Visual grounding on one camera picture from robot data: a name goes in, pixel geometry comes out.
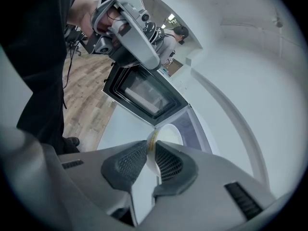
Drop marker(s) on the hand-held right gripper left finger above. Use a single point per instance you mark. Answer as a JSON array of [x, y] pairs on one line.
[[79, 184]]

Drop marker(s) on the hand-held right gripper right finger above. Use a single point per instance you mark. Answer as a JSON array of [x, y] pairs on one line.
[[211, 196]]

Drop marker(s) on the white microwave oven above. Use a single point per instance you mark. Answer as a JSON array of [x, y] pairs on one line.
[[144, 97]]

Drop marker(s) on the small white bowl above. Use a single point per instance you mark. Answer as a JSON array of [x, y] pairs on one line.
[[150, 170]]

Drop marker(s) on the person's left forearm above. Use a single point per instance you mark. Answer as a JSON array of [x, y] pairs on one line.
[[81, 11]]

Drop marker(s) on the person's left hand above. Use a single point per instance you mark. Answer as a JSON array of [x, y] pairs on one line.
[[104, 24]]

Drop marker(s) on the black backpack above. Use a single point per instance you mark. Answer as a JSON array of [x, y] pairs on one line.
[[156, 35]]

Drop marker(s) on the ceiling light panel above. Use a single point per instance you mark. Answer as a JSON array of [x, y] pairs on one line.
[[171, 16]]

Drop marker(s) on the person's black shoe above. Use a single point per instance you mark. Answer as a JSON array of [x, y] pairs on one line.
[[72, 142]]

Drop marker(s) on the grey table with white legs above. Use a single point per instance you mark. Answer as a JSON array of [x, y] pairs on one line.
[[115, 129]]

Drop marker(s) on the black office chair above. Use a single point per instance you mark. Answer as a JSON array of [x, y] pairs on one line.
[[73, 40]]

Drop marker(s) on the person's black shirt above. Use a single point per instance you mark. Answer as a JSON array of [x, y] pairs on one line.
[[41, 56]]

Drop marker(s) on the round ceiling sensor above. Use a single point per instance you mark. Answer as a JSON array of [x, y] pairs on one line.
[[278, 23]]

